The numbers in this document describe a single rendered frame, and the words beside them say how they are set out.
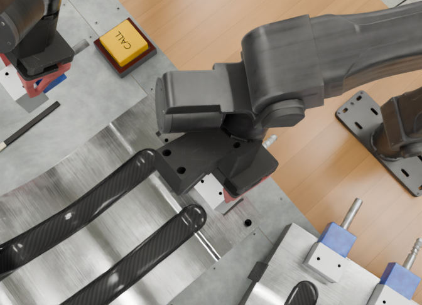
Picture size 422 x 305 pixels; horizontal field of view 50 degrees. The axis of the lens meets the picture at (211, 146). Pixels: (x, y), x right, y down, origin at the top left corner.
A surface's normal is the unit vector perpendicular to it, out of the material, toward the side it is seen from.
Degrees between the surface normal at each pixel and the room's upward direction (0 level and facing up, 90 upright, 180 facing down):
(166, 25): 0
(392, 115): 88
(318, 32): 16
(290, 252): 0
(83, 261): 25
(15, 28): 74
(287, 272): 0
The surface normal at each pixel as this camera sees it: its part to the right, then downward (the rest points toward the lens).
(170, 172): -0.76, 0.44
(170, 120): 0.26, 0.53
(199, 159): 0.18, -0.55
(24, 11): 0.94, 0.04
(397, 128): -0.99, 0.11
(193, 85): 0.24, -0.28
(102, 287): 0.42, -0.43
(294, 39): -0.23, -0.22
